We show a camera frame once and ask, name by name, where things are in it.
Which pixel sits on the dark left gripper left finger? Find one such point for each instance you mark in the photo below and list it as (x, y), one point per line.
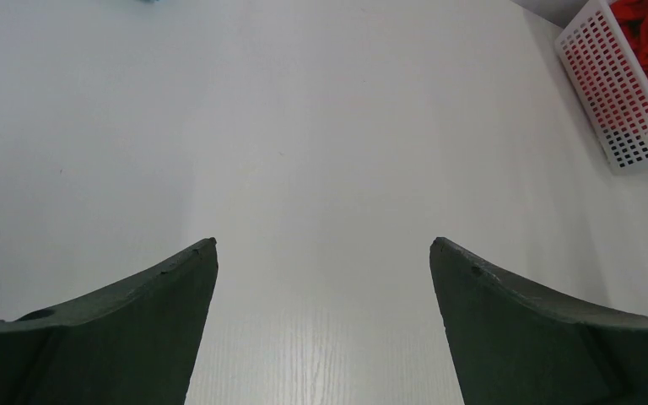
(134, 341)

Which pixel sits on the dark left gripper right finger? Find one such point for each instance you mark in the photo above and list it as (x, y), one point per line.
(515, 341)

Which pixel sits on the white perforated plastic basket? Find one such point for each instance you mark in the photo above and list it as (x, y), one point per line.
(626, 150)

